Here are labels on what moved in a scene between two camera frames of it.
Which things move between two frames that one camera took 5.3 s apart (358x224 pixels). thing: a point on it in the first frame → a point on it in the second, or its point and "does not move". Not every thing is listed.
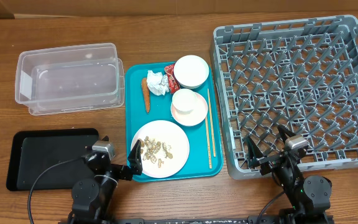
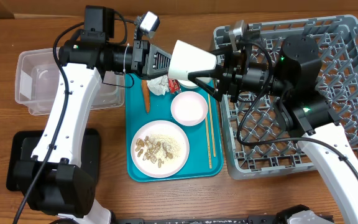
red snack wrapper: [173, 84] does not move
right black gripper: [270, 162] → [229, 69]
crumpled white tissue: [157, 83] does not move
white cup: [184, 100] → [186, 58]
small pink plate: [197, 115] does not move
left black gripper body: [118, 173] → [140, 58]
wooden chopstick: [212, 125] does not move
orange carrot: [146, 94] does not move
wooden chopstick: [208, 142] does not move
